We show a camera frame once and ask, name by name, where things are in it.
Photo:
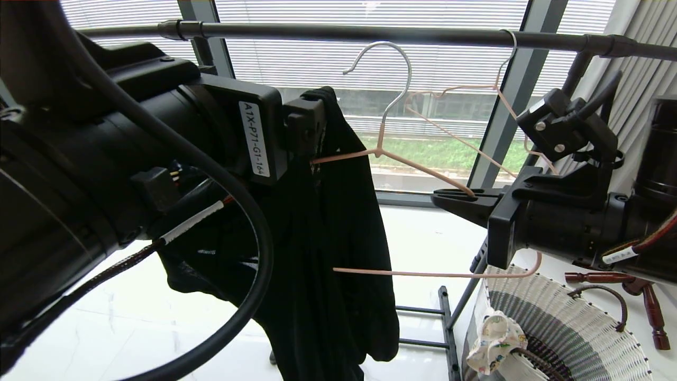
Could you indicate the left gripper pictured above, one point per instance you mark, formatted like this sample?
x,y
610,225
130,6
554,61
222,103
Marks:
x,y
222,127

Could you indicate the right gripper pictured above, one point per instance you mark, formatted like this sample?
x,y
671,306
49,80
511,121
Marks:
x,y
571,227

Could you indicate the pink clothes hanger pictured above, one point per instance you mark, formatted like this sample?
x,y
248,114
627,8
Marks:
x,y
460,142
449,274

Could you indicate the black garment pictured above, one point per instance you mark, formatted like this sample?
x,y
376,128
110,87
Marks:
x,y
328,238

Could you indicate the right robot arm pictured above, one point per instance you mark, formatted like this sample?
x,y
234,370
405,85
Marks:
x,y
658,174

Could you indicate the white laundry basket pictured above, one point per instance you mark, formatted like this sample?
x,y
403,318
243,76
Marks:
x,y
582,328

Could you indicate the black clothes rack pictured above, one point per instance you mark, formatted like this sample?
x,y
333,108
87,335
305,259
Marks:
x,y
370,34

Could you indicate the window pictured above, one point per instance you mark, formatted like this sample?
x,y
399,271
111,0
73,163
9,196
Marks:
x,y
198,8

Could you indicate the cream printed garment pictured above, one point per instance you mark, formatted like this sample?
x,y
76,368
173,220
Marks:
x,y
497,338

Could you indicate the red wooden turned stand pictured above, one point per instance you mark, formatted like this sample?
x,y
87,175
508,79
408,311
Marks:
x,y
653,312

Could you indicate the beige curtain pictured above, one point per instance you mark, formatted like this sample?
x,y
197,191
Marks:
x,y
648,21

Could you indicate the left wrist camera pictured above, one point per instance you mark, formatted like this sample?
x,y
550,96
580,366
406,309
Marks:
x,y
153,66

